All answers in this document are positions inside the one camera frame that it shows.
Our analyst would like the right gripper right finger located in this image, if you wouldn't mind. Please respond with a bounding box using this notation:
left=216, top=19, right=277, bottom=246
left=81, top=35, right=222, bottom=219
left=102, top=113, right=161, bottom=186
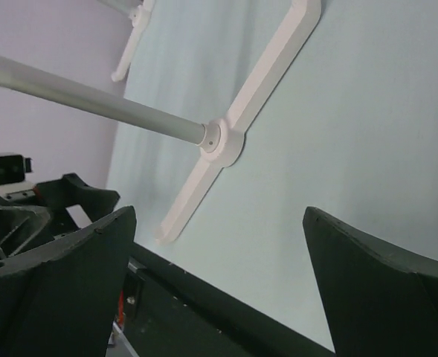
left=303, top=207, right=438, bottom=356

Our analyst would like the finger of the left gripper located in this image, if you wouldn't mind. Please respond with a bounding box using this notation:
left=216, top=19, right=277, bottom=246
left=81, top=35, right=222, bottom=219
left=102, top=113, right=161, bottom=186
left=35, top=173, right=120, bottom=229
left=0, top=205, right=54, bottom=259

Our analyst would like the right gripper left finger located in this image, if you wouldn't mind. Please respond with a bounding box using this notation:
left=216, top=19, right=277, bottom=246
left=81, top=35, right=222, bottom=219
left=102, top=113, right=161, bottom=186
left=0, top=206, right=136, bottom=356

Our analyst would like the grey clothes rack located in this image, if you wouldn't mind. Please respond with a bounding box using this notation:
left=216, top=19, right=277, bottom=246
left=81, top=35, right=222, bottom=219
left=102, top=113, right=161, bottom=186
left=0, top=1, right=322, bottom=245

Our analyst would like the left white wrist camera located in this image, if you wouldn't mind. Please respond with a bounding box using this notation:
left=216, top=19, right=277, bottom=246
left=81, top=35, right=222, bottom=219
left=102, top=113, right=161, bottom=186
left=0, top=152, right=34, bottom=201

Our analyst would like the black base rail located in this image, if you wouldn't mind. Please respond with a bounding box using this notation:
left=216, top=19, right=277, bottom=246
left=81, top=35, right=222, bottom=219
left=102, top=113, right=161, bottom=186
left=123, top=243, right=334, bottom=356

